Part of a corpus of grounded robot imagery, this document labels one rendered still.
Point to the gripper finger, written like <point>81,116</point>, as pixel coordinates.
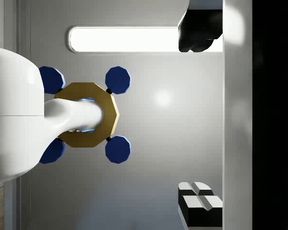
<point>201,215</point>
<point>199,28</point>

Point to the drone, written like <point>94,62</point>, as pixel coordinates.
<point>109,119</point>

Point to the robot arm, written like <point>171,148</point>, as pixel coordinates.
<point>14,119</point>

